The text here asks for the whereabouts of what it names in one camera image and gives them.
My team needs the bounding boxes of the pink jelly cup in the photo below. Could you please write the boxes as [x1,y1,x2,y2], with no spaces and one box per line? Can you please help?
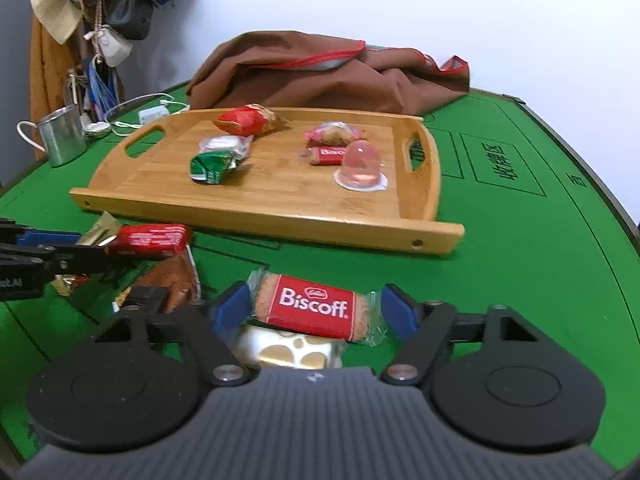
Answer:
[334,140,388,192]

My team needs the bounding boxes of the orange coat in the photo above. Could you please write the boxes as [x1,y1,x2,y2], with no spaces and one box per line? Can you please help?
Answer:
[28,16,76,134]

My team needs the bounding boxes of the brown peanut bar packet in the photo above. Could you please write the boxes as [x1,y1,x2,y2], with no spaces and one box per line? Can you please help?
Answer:
[113,245,202,312]

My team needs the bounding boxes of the clear-wrapped cream biscuit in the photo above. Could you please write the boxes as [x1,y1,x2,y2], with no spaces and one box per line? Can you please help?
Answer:
[232,325,347,370]

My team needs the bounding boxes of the white charger cable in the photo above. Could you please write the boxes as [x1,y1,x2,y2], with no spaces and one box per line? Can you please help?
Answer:
[102,91,191,138]

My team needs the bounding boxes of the red Biscoff biscuit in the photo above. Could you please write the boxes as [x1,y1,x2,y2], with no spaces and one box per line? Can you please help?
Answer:
[247,270,386,346]
[299,146,346,166]

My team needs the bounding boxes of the steel mug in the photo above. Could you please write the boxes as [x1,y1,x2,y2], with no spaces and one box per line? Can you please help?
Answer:
[16,104,87,167]

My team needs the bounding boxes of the white power adapter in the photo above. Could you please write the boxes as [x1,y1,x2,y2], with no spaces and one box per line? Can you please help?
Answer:
[138,104,170,126]

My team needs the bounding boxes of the blue lanyard bundle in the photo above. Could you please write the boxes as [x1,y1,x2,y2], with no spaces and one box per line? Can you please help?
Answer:
[84,56,122,122]

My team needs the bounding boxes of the beige hat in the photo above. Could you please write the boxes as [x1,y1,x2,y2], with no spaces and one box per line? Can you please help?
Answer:
[30,0,82,44]

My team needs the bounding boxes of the brown cloth bag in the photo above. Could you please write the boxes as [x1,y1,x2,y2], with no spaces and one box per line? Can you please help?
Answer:
[186,30,470,116]

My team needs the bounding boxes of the green snack packet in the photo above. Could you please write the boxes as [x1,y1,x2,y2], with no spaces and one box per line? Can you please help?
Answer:
[190,151,244,184]

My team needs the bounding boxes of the clear-wrapped white cake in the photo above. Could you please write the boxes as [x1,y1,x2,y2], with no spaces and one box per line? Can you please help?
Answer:
[198,134,254,158]

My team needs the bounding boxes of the gold foil snack packet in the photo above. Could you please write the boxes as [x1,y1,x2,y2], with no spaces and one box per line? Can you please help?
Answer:
[51,211,122,297]

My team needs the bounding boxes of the red nut bar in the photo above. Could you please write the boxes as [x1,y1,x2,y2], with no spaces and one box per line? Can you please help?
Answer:
[106,223,192,259]

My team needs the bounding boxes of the red pistachio snack bag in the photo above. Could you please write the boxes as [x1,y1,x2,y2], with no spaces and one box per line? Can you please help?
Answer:
[214,104,286,136]

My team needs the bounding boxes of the small round white lid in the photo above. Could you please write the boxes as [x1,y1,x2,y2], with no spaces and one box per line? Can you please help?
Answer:
[82,122,112,139]

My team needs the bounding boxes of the bamboo serving tray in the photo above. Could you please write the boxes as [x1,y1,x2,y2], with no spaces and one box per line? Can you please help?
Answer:
[70,107,464,255]

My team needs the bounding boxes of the black hanging bag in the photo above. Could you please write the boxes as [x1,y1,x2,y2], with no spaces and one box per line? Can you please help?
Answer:
[105,0,154,41]

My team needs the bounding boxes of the small white beige purse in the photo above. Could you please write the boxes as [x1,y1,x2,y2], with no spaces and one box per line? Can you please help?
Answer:
[85,25,132,67]

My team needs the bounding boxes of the pink pastry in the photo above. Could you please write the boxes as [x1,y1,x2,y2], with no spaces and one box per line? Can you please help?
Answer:
[304,122,364,148]

